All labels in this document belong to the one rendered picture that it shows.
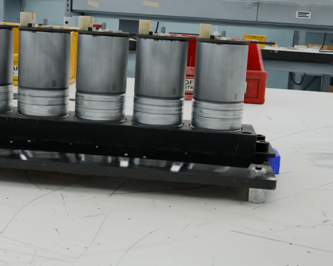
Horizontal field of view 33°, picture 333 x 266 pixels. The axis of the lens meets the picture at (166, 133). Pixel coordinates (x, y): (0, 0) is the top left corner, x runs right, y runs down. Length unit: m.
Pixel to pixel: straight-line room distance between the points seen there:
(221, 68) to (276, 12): 2.29
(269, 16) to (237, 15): 0.14
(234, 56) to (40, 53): 0.09
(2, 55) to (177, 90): 0.08
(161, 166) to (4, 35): 0.10
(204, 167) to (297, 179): 0.06
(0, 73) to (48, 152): 0.05
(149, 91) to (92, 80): 0.03
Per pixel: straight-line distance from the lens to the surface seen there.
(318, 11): 2.56
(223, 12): 2.52
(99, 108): 0.26
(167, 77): 0.25
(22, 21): 0.27
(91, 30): 0.26
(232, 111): 0.26
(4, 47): 0.28
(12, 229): 0.19
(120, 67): 0.26
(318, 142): 0.37
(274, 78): 4.68
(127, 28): 2.67
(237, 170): 0.23
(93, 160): 0.23
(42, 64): 0.26
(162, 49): 0.25
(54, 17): 4.85
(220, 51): 0.25
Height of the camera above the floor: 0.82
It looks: 11 degrees down
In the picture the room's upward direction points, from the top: 4 degrees clockwise
